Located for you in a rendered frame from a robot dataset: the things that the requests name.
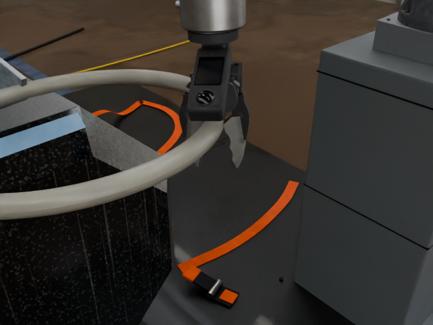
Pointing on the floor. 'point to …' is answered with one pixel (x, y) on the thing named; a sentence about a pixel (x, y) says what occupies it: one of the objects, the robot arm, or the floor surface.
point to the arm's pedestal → (370, 187)
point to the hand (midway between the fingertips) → (216, 162)
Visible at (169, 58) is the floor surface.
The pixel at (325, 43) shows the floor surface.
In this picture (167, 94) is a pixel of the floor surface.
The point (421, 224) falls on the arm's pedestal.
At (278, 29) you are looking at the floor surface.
